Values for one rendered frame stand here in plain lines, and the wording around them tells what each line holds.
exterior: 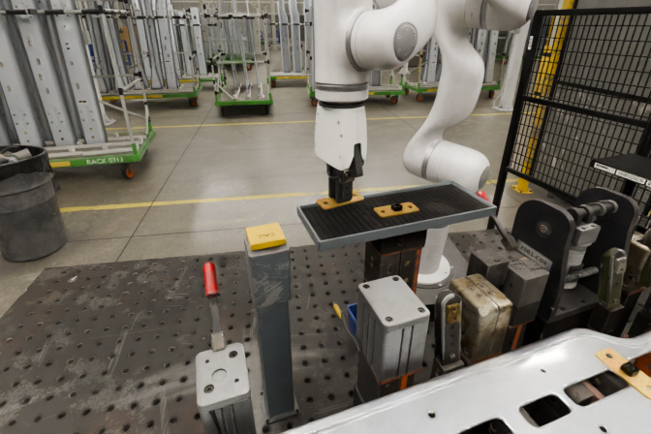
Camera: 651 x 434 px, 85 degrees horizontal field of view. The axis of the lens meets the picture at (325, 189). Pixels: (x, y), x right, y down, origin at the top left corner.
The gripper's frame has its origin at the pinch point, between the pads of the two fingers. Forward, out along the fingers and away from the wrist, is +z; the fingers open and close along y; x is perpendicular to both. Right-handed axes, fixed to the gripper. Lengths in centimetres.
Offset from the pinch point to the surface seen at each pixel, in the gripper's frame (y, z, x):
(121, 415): -17, 52, -46
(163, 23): -740, -25, 61
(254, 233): -2.9, 6.3, -15.6
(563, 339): 30.2, 22.2, 26.3
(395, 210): 3.0, 6.0, 10.7
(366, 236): 7.1, 6.6, 1.1
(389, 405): 25.0, 22.2, -6.6
